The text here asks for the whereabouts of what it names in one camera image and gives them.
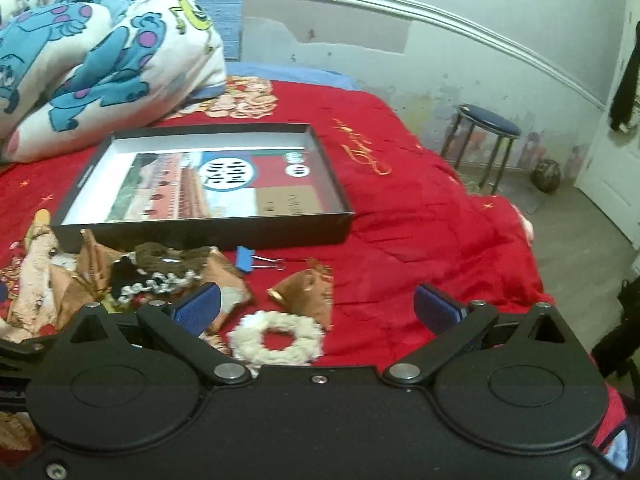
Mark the dark ball on floor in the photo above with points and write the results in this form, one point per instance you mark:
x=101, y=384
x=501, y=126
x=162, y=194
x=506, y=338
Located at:
x=547, y=176

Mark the brown triangular snack packet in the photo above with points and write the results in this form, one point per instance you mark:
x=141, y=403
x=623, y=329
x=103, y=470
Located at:
x=308, y=292
x=235, y=292
x=87, y=282

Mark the black hanging cloth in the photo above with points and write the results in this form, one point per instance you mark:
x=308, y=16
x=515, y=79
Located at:
x=623, y=103

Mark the blue bed sheet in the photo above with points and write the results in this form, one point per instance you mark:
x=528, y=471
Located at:
x=300, y=74

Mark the black shallow box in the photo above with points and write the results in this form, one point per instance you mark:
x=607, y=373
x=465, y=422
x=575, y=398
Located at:
x=92, y=195

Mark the black white-trim scrunchie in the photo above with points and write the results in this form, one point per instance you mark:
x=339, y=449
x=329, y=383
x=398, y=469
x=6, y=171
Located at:
x=127, y=281

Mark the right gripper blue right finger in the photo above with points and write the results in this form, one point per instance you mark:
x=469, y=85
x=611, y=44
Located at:
x=458, y=328

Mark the Monsters Inc white quilt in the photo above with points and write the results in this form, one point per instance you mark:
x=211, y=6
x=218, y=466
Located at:
x=75, y=71

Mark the blue round stool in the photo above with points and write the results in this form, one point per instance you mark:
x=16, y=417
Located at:
x=469, y=128

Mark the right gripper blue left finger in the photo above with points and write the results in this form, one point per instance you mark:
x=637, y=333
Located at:
x=176, y=328

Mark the dark blue binder clip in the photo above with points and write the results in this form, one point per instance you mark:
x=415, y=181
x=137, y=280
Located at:
x=247, y=261

